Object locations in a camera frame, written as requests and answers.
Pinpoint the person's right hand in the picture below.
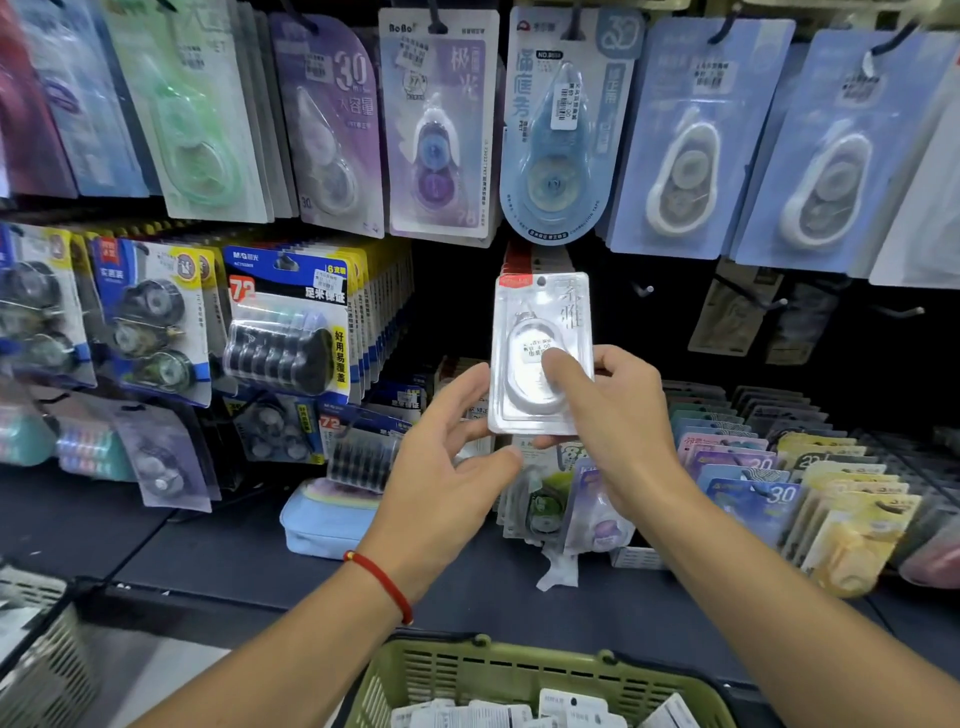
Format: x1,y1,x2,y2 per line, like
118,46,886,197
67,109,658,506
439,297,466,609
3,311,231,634
531,343,703,520

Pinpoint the person's left hand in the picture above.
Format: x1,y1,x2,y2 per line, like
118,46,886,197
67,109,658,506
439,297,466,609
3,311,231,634
358,362,524,603

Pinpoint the clear white correction tape packet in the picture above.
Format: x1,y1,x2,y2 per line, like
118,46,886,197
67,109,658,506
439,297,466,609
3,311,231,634
487,271,596,438

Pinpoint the person's right forearm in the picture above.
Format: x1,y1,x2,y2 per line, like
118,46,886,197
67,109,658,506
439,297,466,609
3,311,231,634
628,480,960,728

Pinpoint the person's left forearm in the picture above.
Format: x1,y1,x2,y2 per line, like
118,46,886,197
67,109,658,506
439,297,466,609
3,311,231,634
129,558,415,728

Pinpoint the green tape clear packet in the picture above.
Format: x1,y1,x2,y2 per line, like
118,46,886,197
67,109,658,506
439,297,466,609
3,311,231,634
498,442,580,546

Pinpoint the lilac tape clear packet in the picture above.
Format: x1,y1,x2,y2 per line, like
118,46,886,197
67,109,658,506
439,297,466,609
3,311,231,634
561,460,638,557

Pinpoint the row of red-topped clear packets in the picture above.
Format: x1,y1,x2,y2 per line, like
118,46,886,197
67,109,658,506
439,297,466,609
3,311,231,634
500,242,576,280

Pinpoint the white paper scrap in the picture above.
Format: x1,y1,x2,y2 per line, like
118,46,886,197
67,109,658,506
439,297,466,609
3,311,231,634
535,546,581,593

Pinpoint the small blue black-refill packet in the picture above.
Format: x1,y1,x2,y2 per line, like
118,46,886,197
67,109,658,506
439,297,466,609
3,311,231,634
318,400,415,497

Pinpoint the row of pastel tape packets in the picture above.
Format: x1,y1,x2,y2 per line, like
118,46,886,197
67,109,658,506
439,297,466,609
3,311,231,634
663,378,849,492

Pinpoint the light blue pencil case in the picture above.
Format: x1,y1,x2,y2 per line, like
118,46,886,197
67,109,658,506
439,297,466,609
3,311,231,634
279,478,384,562

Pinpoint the dark hanging tape packet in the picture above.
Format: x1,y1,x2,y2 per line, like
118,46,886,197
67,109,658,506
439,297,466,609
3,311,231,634
687,258,786,358
765,281,842,367

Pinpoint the row of yellow-edged refill packets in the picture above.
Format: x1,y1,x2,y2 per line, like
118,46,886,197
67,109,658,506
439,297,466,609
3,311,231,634
345,238,416,407

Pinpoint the green plastic shopping basket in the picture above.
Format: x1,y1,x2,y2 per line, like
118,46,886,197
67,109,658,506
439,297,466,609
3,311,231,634
344,633,741,728

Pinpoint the blue card tape roll packet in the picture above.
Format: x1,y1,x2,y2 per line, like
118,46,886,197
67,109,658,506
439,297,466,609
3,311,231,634
223,393,325,467

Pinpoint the light blue teardrop tape packet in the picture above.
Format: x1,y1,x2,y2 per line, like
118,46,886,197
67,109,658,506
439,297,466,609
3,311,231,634
498,6,647,247

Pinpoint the blue cloud print tape packet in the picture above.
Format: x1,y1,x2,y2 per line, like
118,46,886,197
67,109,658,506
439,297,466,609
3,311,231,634
703,478,805,550

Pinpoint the blue six-roll refill packet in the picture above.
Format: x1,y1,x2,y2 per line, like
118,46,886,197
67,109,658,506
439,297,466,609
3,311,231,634
222,243,352,407

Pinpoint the periwinkle packet with white tape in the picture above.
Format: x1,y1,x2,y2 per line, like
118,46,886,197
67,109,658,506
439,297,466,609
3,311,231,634
606,18,797,262
730,30,960,276

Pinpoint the pile of white card packets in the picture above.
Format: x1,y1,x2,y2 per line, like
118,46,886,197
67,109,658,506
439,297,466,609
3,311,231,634
390,687,700,728

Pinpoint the lilac packet with blue tape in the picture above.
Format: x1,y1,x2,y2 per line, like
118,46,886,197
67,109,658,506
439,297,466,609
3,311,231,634
378,7,503,249

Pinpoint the dark display shelf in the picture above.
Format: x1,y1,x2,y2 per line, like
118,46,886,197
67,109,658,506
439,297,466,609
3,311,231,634
0,457,960,685

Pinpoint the row of yellow tape packets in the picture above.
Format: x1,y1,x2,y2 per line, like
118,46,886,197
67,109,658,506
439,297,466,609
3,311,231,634
775,431,924,600

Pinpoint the clear purple tape packet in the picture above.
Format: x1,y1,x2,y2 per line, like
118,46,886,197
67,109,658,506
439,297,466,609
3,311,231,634
112,403,223,514

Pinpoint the purple correction tape packet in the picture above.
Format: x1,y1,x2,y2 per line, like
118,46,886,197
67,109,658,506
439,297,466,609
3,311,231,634
267,11,387,240

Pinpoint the yellow-edged black tape packet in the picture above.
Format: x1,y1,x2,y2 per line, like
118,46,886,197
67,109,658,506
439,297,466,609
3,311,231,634
0,222,99,390
85,236,216,409

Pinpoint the white hanging card packet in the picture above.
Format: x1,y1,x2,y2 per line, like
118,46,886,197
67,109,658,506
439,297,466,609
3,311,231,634
869,96,960,291

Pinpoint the pastel multicolour tape pack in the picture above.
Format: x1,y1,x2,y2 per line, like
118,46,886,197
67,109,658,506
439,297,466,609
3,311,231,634
55,396,138,483

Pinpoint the pink tape packet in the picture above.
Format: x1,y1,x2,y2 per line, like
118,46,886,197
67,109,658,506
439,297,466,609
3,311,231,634
897,510,960,591

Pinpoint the green correction tape packet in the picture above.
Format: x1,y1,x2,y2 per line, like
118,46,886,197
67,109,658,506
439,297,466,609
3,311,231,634
103,0,273,225

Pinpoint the pastel green tape pack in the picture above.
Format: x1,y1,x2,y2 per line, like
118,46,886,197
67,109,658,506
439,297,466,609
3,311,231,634
0,378,58,468

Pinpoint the grey plastic basket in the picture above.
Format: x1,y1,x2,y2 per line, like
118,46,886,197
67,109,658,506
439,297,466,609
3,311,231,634
0,562,100,728

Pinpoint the pale blue clear hanging packet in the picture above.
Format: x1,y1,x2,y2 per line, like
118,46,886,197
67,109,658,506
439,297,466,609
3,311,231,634
13,0,149,199

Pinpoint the dark red hanging packet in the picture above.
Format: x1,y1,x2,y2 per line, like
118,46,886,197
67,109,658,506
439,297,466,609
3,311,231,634
0,0,78,201

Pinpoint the red string bracelet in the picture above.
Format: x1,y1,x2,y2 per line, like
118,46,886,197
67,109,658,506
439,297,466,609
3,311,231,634
343,550,414,627

